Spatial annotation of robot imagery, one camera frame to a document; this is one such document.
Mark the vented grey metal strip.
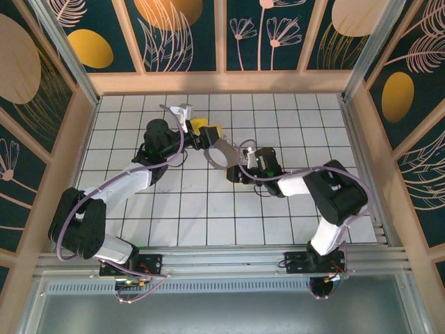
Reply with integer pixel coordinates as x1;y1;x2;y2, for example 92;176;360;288
43;280;410;295

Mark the aluminium corner post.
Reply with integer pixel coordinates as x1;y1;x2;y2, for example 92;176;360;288
26;0;102;107
341;0;408;102

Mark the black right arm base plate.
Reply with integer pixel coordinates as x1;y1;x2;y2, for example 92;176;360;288
283;250;348;279

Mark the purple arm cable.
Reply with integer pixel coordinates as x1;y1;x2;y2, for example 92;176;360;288
55;103;186;305
236;138;373;301

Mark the long aluminium mounting rail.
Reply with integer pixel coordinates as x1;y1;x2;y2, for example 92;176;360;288
33;245;411;279

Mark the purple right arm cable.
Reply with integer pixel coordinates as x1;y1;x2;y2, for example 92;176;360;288
236;138;373;301

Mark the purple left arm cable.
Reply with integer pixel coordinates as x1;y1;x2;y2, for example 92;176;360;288
55;103;186;305

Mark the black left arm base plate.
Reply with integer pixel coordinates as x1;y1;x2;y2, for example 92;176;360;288
99;253;164;278

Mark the grey sheet metal panel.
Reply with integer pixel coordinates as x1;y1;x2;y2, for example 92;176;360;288
33;292;423;334

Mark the aluminium side rail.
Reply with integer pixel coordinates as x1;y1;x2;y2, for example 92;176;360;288
339;97;396;248

